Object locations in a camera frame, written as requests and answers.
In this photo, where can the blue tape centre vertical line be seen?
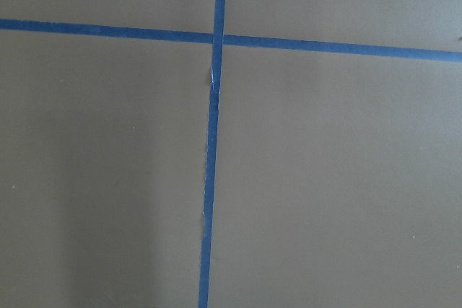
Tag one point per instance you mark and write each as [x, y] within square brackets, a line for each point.
[211, 152]

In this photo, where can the blue tape lower horizontal line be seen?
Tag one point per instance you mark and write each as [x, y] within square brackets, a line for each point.
[233, 40]

